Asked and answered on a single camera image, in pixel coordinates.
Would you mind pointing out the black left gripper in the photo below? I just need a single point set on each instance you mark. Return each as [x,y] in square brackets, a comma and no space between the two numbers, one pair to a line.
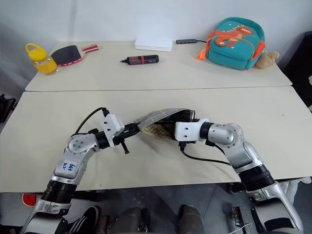
[120,141]

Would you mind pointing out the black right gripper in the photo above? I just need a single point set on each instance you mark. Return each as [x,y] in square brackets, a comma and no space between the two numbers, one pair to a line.
[195,119]

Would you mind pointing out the grey plaid pouch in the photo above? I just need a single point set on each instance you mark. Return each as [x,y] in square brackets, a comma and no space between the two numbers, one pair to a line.
[161,113]

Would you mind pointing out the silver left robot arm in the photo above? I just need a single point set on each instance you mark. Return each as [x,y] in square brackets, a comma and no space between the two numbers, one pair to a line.
[78,146]

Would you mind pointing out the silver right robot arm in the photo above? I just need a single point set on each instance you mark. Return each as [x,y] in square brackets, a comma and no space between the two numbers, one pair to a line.
[231,136]

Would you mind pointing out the black red marker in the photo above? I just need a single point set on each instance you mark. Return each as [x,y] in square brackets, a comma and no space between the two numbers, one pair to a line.
[141,59]

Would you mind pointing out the grey USB hub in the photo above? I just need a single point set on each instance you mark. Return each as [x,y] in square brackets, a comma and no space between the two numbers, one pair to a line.
[186,41]

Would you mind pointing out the white flat box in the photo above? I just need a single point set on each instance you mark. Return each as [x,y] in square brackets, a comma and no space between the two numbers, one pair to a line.
[153,44]

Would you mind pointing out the teal dinosaur backpack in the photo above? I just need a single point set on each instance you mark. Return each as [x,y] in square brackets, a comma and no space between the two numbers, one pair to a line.
[231,53]

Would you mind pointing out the dark rounded shape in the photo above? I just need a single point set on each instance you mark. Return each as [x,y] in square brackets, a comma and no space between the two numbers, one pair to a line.
[191,219]

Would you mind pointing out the black red table tennis paddle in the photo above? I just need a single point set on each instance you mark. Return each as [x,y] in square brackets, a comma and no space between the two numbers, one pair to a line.
[65,54]

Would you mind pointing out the black shoe white stripes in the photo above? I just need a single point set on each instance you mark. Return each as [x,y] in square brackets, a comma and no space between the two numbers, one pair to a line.
[84,219]

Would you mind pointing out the brown plush toy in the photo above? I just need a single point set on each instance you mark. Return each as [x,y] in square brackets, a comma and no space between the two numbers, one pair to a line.
[265,59]

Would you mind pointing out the yellow lidded plastic jar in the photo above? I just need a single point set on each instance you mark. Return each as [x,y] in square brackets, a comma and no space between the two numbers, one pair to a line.
[41,64]

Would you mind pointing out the red round object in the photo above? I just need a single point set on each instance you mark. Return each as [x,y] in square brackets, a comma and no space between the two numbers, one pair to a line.
[29,200]

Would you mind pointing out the white plastic bag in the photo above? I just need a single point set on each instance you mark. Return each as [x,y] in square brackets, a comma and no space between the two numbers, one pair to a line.
[298,185]

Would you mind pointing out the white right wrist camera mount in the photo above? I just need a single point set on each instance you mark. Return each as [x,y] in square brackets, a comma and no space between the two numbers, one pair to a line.
[187,130]

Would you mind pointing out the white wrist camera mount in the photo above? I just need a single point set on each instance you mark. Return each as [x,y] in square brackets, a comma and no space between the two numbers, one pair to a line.
[187,130]
[111,125]

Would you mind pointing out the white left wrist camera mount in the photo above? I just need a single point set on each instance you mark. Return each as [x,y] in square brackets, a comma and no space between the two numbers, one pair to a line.
[111,125]

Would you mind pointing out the black equipment frame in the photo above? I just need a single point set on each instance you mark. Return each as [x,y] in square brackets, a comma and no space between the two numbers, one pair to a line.
[6,109]

